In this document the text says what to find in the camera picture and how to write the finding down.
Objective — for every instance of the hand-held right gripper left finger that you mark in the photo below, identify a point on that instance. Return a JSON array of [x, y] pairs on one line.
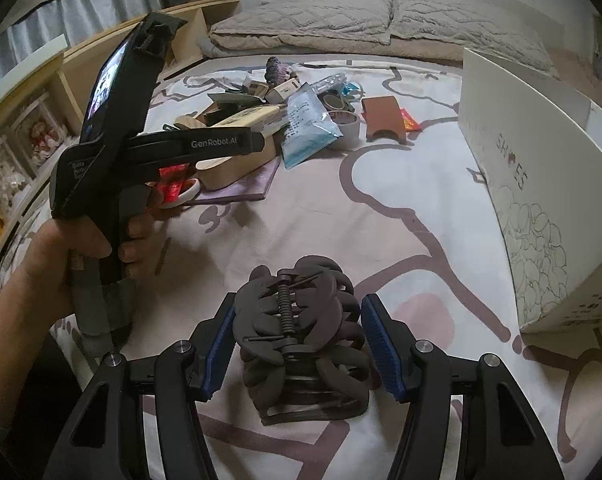
[[221, 340]]

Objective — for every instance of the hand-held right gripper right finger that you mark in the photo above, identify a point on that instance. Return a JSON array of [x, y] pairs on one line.
[[383, 345]]

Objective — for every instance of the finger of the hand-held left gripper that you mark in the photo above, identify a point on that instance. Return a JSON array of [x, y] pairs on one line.
[[216, 144]]

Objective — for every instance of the tan labelled box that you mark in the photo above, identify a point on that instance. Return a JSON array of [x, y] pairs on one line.
[[251, 119]]

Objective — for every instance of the red snack packet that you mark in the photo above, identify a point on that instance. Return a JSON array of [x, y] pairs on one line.
[[173, 185]]

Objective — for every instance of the dark brown hair claw clip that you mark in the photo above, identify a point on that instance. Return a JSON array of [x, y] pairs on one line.
[[301, 350]]

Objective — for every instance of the blue white mask packet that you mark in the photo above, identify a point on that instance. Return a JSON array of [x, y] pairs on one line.
[[306, 130]]

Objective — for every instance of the white shoe box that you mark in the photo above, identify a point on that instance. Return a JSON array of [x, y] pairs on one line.
[[541, 170]]

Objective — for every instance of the person's left forearm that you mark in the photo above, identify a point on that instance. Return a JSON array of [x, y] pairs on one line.
[[11, 350]]

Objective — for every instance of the person's left hand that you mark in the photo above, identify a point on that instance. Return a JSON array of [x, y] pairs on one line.
[[56, 260]]

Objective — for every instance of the light wooden block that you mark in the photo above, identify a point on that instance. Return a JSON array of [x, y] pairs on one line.
[[241, 170]]

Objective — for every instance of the white plastic hoop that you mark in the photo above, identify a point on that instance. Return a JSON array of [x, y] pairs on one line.
[[188, 194]]

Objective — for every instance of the purple notebook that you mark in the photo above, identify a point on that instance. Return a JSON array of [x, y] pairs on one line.
[[251, 192]]

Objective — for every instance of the small wooden box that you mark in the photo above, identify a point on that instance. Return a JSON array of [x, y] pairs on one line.
[[283, 91]]

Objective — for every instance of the red bouquet display box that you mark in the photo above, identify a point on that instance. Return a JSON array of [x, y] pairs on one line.
[[38, 132]]

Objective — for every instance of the grey curtain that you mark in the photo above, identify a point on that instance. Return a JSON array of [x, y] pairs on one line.
[[81, 25]]

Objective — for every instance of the wooden shelf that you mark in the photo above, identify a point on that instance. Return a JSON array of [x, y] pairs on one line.
[[201, 25]]

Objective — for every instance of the white board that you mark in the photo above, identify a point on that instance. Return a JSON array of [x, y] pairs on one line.
[[21, 65]]

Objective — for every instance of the clear plastic bag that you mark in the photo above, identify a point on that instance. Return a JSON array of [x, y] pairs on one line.
[[328, 82]]

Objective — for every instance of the printed blanket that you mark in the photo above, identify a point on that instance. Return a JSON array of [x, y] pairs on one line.
[[331, 220]]

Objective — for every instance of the white bouquet display box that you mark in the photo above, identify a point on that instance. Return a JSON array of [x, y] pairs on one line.
[[3, 175]]

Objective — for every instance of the grey quilted pillow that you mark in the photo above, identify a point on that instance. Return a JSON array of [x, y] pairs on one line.
[[306, 20], [471, 25]]

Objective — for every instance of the brown leather case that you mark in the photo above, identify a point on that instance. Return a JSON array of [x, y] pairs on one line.
[[383, 115]]

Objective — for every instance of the small red packet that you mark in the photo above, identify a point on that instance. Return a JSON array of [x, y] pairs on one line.
[[410, 121]]

